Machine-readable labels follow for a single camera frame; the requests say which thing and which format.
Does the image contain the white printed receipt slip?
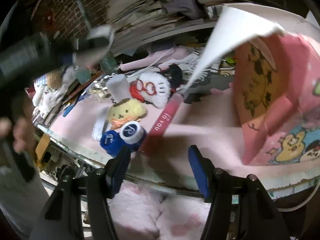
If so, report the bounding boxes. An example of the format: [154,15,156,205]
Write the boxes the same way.
[92,114,108,141]

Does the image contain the blue white contact lens case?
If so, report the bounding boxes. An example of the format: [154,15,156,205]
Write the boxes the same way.
[100,121,147,157]

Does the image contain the pink tube to you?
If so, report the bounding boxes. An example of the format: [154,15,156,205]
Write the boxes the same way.
[139,93,183,155]

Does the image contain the yellow pompompurin plush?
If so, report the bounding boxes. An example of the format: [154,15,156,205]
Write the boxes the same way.
[107,99,147,130]

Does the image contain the white cylinder cup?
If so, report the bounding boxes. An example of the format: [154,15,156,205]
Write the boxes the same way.
[106,74,132,103]

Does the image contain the grey sleeved forearm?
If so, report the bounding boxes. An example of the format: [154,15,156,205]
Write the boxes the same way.
[1,140,49,239]

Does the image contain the person left hand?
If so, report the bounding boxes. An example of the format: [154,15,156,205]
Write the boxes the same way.
[1,98,35,153]

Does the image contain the pink fluffy seat cushion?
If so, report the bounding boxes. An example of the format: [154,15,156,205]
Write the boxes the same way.
[108,181,210,239]

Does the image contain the blue flat sachet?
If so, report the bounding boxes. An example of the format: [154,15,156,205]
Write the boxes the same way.
[62,104,75,117]

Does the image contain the clear bottle teal cap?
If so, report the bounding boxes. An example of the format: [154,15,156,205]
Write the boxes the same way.
[100,51,118,75]

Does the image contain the white plush red glasses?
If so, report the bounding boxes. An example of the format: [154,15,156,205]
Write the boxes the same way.
[130,72,171,109]

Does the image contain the stack of books and papers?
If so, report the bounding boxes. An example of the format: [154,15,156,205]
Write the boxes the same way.
[111,6,216,56]

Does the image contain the pink cartoon box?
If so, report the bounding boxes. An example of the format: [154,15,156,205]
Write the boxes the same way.
[233,34,319,166]

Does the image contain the pink hairbrush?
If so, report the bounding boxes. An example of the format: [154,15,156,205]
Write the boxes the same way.
[119,46,194,72]

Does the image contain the purple grey cloth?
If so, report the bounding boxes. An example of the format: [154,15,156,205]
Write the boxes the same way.
[163,0,202,20]

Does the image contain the green pipe on wall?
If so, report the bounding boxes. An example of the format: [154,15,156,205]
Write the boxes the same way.
[76,0,92,30]

